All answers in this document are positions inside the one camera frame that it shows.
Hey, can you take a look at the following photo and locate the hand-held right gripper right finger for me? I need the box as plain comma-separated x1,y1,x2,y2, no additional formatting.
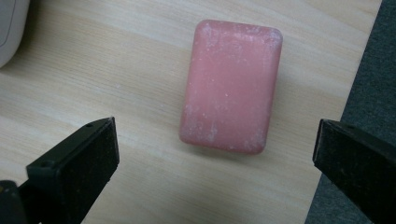
312,119,396,224

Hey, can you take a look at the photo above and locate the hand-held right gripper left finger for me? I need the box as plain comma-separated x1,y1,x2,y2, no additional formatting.
18,116,120,224

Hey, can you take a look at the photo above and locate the pink soap bar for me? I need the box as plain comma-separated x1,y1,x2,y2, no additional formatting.
178,19,284,156

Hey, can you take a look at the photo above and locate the white plastic container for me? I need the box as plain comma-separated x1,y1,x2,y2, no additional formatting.
0,0,31,69

